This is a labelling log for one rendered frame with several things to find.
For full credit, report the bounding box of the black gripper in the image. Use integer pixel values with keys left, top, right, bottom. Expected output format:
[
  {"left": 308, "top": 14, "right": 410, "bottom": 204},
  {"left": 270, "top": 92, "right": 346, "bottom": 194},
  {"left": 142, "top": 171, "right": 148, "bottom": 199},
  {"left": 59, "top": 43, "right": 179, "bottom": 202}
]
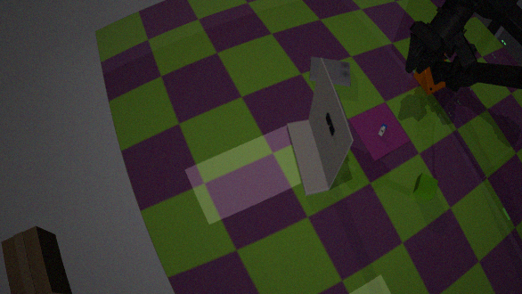
[{"left": 405, "top": 4, "right": 466, "bottom": 74}]

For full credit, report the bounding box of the green cube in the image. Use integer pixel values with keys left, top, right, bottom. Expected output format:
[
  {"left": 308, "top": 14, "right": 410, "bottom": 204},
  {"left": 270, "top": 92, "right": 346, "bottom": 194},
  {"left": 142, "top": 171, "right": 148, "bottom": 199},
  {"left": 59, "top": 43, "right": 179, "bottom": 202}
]
[{"left": 413, "top": 173, "right": 438, "bottom": 200}]

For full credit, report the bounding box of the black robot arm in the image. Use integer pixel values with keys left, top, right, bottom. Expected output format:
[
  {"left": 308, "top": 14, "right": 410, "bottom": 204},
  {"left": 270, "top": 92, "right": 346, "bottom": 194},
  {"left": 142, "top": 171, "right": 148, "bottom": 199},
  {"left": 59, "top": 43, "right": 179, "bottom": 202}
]
[{"left": 429, "top": 0, "right": 522, "bottom": 93}]

